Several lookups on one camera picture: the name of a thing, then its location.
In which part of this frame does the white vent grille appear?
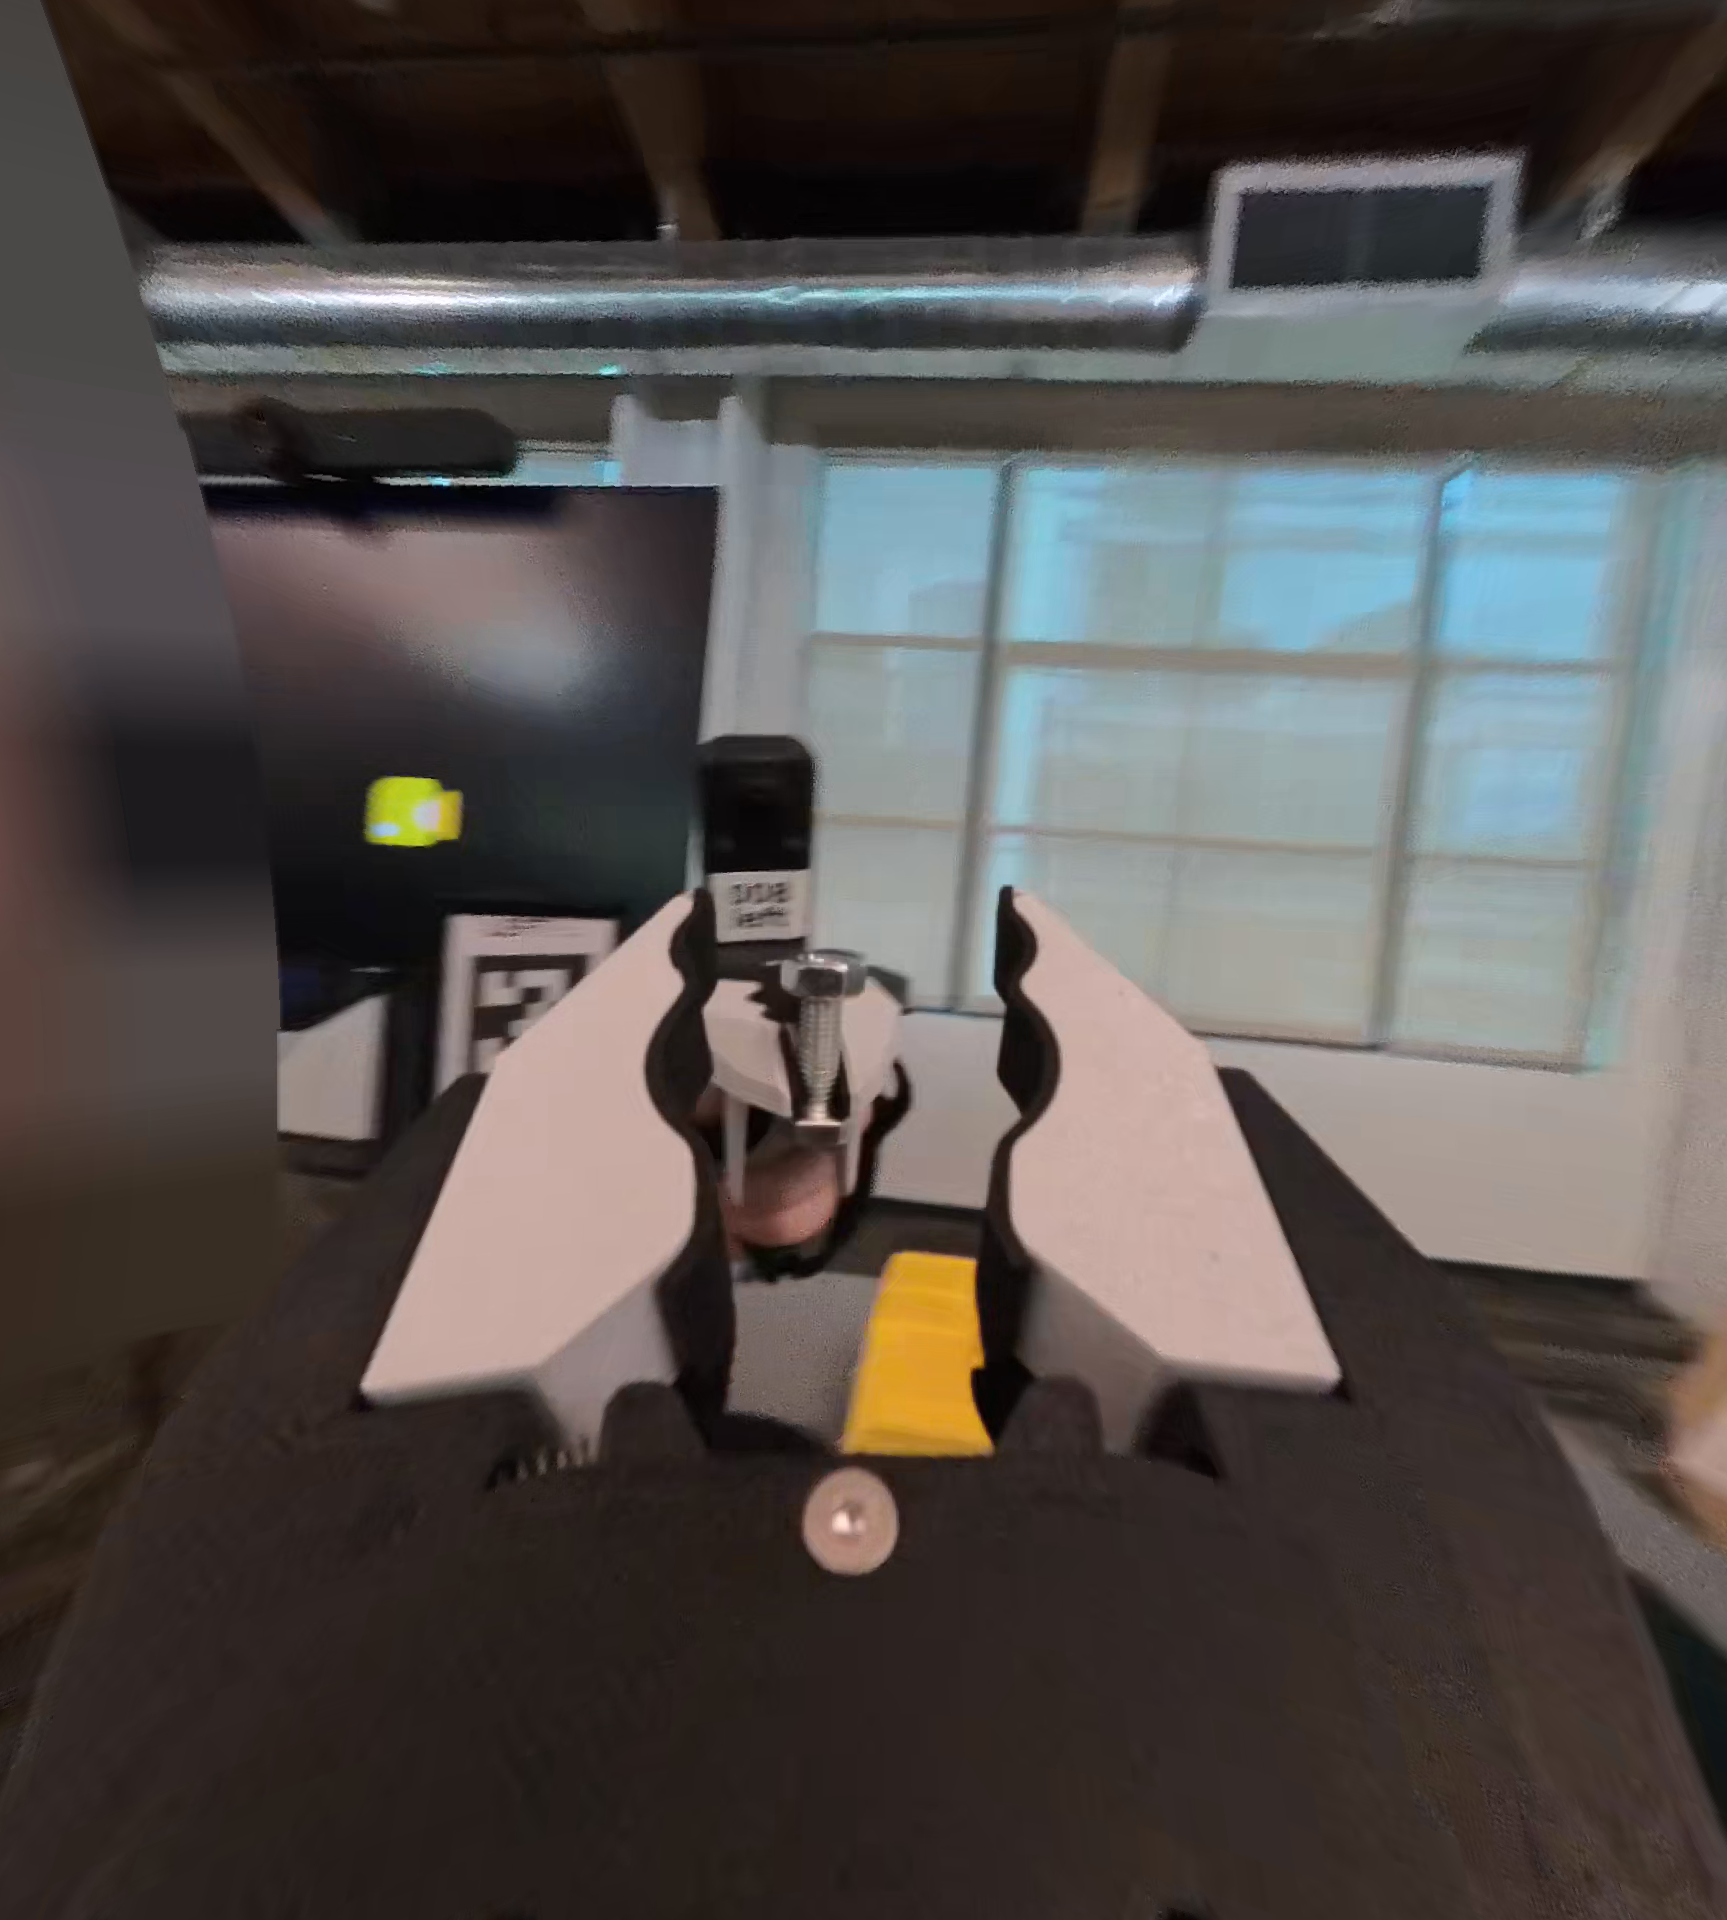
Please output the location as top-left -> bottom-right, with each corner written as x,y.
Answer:
1202,151 -> 1530,322

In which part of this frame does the black television screen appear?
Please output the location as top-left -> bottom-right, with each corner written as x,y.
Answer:
205,481 -> 726,984

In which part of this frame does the yellow divided plastic bin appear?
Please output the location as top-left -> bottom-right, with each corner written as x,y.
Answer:
838,1248 -> 998,1460

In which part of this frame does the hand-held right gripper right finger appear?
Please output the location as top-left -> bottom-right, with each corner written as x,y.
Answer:
972,881 -> 1348,1454

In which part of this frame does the silver ventilation duct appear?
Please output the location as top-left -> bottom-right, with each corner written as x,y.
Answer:
141,232 -> 1727,379

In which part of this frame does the silver hex bolt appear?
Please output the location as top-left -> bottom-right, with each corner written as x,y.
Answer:
774,948 -> 870,1130

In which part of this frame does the large paned window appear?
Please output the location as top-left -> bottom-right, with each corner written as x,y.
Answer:
800,449 -> 1664,1070

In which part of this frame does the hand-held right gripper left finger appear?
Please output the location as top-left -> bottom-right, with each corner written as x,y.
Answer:
359,884 -> 742,1454

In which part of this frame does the person's left hand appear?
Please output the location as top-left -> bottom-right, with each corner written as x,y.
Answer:
726,1085 -> 844,1260

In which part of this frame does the black video bar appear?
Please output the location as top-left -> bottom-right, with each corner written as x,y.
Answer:
179,393 -> 524,485

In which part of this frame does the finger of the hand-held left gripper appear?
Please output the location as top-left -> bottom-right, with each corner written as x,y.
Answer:
836,981 -> 908,1130
706,981 -> 808,1124

